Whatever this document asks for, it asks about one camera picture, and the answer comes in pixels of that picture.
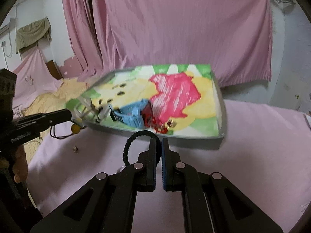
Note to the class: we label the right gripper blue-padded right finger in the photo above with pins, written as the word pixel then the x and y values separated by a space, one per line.
pixel 210 202

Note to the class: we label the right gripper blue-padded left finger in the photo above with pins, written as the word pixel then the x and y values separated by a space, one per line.
pixel 106 203

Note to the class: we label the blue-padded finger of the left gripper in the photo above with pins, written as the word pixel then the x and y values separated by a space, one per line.
pixel 58 117
pixel 40 118

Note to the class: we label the left hand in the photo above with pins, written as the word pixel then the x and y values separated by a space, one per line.
pixel 20 168

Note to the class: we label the yellow blanket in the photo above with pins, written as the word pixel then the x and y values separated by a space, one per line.
pixel 48 102

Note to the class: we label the pink draped cloth left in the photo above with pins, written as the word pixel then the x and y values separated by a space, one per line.
pixel 33 79

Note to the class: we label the brown wooden board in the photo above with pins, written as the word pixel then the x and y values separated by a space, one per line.
pixel 53 70

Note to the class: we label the olive green hanging cloth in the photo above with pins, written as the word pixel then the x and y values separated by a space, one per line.
pixel 32 33

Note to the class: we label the white air conditioner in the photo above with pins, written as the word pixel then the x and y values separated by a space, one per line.
pixel 4 29

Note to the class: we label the grey tray with cartoon towel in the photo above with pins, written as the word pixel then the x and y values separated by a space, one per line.
pixel 188 108

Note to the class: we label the pink curtain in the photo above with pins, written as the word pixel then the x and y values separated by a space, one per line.
pixel 233 36

